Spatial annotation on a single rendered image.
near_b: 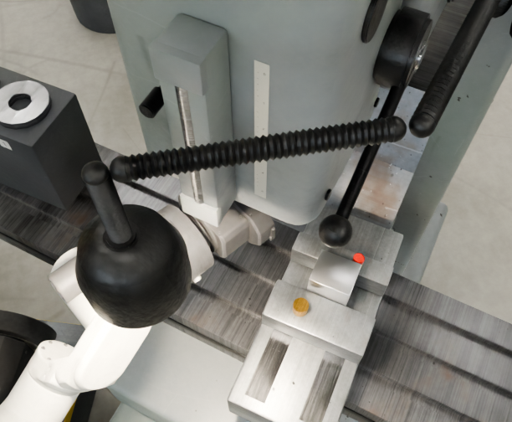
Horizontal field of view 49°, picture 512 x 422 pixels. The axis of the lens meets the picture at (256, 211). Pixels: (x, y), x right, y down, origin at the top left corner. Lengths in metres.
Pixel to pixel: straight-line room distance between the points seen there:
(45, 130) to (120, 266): 0.61
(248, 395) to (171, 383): 0.21
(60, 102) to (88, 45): 1.84
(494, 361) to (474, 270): 1.19
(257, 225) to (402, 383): 0.39
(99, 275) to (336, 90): 0.21
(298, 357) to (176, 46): 0.55
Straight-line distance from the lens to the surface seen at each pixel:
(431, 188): 1.19
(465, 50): 0.35
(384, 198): 1.07
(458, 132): 1.06
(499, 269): 2.18
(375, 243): 0.92
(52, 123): 0.94
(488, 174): 2.39
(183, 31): 0.40
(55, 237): 1.04
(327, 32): 0.37
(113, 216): 0.32
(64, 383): 0.62
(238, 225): 0.64
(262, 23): 0.38
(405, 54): 0.50
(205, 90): 0.40
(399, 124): 0.30
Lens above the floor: 1.81
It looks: 59 degrees down
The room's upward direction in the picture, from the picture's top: straight up
